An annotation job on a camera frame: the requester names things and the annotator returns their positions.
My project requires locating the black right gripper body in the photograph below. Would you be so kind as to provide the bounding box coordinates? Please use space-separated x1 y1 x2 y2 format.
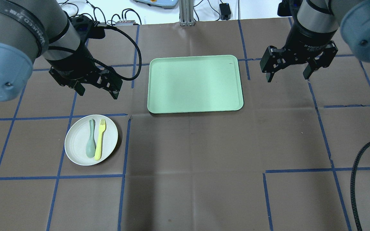
260 29 338 74

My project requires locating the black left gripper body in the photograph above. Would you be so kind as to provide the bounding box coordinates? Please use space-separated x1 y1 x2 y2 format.
49 48 122 93

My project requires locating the yellow plastic fork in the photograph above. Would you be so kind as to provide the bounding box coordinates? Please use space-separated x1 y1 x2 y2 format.
94 118 107 160

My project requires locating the white round plate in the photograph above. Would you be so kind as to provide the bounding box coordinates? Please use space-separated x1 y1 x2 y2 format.
64 115 119 166

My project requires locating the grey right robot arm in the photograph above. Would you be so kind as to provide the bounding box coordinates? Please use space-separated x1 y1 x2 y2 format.
260 0 370 83

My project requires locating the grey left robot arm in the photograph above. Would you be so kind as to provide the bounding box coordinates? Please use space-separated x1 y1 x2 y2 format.
0 0 122 101

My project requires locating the teal plastic spoon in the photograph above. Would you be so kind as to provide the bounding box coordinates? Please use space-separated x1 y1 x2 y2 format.
85 119 96 158

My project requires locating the mint green tray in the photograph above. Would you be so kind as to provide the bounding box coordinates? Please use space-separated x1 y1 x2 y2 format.
147 55 244 114

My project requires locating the small silver connector box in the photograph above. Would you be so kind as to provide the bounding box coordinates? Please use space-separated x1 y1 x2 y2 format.
114 19 137 27

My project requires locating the black power adapter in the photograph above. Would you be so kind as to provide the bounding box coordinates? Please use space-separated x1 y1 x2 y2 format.
219 3 232 20

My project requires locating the grey blue teach pendant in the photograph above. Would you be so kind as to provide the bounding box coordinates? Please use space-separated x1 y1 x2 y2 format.
134 0 179 9

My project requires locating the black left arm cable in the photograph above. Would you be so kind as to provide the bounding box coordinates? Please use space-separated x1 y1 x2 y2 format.
85 22 142 81

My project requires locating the aluminium frame post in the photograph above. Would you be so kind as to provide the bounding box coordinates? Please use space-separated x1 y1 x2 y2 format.
179 0 195 26

